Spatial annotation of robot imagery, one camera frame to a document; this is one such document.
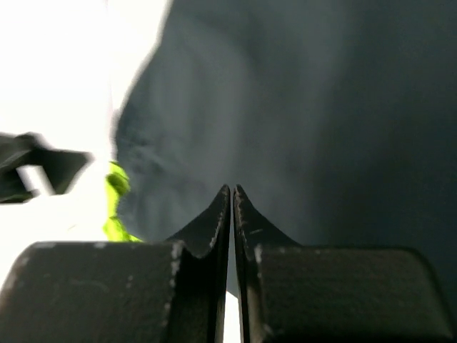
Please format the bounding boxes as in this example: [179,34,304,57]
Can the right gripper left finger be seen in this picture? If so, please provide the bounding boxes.
[1,187,231,343]

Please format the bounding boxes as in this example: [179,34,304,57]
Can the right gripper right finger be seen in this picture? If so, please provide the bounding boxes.
[232,186,456,342]

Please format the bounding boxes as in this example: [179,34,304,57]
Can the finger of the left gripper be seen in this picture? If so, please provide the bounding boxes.
[0,131,94,204]

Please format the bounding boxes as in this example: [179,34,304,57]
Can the lime green shorts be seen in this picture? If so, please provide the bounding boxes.
[101,160,144,244]

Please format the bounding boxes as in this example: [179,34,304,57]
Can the dark navy shorts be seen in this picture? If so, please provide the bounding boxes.
[116,1,456,302]

